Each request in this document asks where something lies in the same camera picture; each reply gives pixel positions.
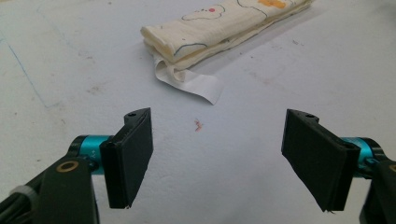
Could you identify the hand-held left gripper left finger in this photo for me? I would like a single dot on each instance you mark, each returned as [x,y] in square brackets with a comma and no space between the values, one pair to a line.
[130,161]

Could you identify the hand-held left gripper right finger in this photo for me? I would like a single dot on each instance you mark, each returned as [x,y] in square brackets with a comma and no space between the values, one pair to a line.
[317,155]

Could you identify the cream printed towel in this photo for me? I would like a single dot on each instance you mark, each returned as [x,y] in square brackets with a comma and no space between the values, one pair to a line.
[211,34]

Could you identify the white foam mat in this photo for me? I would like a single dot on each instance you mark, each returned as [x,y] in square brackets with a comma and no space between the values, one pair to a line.
[218,155]

